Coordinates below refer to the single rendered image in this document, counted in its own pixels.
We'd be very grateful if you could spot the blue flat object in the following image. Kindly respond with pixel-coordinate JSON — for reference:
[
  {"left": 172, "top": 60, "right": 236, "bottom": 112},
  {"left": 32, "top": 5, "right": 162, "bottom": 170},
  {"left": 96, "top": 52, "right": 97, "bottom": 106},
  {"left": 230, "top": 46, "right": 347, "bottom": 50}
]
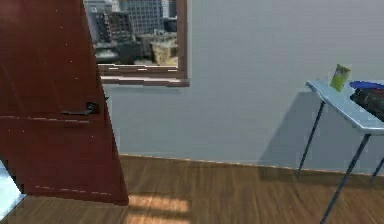
[{"left": 349, "top": 80, "right": 384, "bottom": 91}]

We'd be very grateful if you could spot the black box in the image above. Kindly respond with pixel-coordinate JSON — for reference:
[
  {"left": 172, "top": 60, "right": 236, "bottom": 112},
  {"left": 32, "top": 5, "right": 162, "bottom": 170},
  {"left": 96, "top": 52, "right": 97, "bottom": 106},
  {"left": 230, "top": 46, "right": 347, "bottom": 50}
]
[{"left": 349, "top": 87, "right": 384, "bottom": 122}]

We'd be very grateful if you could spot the pale blue metal-legged table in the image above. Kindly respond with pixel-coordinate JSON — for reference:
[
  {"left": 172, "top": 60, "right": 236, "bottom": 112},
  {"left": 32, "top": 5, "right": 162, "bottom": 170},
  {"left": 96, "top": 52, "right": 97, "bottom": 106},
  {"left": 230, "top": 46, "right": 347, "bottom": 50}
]
[{"left": 295, "top": 79, "right": 384, "bottom": 224}]

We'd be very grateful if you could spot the dark red room door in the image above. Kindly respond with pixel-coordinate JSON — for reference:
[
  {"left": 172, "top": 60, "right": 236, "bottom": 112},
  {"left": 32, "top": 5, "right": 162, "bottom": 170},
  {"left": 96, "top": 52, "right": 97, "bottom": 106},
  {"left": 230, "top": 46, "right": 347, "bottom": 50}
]
[{"left": 0, "top": 0, "right": 130, "bottom": 207}]

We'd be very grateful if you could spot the brown framed window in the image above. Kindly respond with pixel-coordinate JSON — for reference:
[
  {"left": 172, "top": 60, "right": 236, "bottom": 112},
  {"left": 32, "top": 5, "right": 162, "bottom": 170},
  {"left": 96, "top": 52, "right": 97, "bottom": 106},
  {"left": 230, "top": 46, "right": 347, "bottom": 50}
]
[{"left": 83, "top": 0, "right": 191, "bottom": 88}]

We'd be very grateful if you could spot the black door handle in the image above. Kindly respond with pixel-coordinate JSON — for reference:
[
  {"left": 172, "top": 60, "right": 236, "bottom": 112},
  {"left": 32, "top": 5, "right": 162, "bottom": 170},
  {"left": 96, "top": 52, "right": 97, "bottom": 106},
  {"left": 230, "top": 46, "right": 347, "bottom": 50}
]
[{"left": 60, "top": 101, "right": 100, "bottom": 117}]

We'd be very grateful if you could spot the green box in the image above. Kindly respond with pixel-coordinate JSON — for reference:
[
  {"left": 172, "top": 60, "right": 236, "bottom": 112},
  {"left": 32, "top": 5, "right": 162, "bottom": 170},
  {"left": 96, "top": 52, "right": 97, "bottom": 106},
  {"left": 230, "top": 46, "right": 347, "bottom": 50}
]
[{"left": 329, "top": 63, "right": 352, "bottom": 93}]

